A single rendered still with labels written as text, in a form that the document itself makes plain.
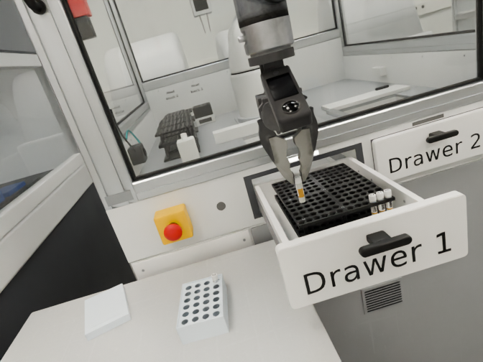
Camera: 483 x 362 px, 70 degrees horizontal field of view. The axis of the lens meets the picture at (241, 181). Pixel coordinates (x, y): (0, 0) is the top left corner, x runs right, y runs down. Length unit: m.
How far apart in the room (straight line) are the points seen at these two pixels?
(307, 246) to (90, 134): 0.51
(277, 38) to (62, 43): 0.44
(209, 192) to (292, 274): 0.35
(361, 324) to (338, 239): 0.63
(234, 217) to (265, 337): 0.32
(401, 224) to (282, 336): 0.26
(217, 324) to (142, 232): 0.32
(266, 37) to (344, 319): 0.82
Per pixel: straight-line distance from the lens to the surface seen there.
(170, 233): 0.78
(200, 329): 0.65
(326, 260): 0.54
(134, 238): 0.87
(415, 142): 0.93
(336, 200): 0.68
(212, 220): 0.85
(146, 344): 0.72
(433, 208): 0.58
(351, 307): 1.09
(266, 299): 0.70
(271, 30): 0.53
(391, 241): 0.52
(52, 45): 0.81
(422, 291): 1.17
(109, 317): 0.80
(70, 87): 0.80
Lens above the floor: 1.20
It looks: 20 degrees down
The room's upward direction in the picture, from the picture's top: 16 degrees counter-clockwise
